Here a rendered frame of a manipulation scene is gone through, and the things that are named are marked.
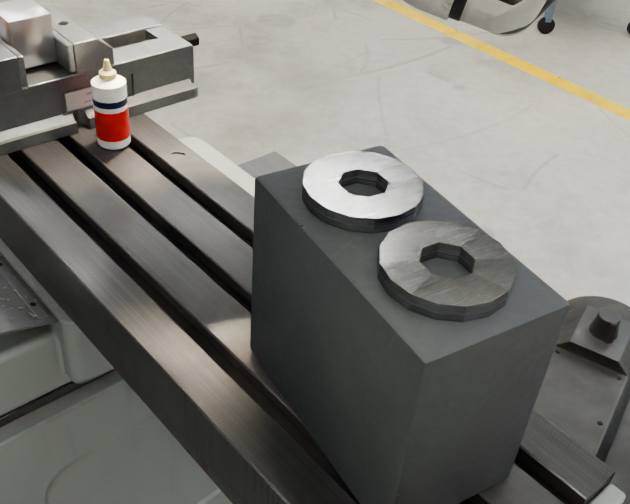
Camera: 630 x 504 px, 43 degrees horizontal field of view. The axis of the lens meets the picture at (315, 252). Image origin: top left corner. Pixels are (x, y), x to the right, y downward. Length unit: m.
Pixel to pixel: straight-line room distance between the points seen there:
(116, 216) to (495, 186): 2.09
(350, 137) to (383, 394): 2.50
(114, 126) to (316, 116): 2.16
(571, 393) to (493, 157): 1.81
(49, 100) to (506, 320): 0.68
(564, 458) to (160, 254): 0.43
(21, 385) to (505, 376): 0.58
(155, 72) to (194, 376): 0.50
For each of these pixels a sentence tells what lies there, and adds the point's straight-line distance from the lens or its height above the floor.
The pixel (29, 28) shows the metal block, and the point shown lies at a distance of 1.02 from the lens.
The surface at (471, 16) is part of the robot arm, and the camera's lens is 0.88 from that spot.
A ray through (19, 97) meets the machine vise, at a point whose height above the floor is 1.03.
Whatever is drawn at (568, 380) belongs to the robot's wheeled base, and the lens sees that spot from 1.32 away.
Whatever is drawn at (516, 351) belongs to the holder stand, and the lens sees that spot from 0.53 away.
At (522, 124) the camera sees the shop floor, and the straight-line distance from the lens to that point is 3.27.
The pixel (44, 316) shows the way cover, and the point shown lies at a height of 0.90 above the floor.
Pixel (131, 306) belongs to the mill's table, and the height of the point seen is 0.97.
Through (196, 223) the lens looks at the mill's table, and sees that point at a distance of 0.88.
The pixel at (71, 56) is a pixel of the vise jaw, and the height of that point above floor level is 1.06.
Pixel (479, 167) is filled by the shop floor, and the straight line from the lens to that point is 2.93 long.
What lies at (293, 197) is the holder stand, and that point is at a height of 1.16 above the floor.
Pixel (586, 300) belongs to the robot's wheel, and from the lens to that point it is 1.49.
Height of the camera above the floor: 1.49
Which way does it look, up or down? 38 degrees down
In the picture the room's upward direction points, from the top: 5 degrees clockwise
